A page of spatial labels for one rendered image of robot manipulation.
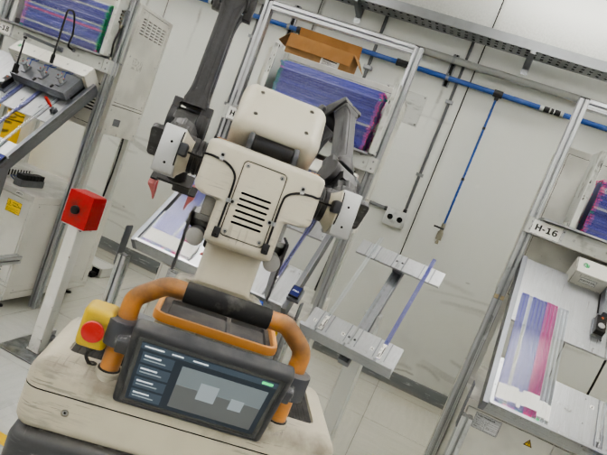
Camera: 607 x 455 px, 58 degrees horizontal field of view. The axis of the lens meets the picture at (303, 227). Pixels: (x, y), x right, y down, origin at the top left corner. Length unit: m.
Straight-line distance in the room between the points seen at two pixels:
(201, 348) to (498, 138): 3.31
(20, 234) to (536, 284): 2.40
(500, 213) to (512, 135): 0.52
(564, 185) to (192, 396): 2.04
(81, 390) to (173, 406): 0.15
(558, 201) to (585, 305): 0.47
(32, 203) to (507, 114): 2.93
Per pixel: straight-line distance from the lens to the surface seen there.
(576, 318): 2.39
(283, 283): 2.14
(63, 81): 3.04
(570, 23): 4.17
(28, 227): 3.06
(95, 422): 1.02
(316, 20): 2.69
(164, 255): 2.24
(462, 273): 3.93
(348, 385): 2.12
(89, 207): 2.58
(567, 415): 2.16
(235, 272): 1.29
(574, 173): 2.65
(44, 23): 3.30
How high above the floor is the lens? 1.26
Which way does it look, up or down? 7 degrees down
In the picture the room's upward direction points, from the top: 21 degrees clockwise
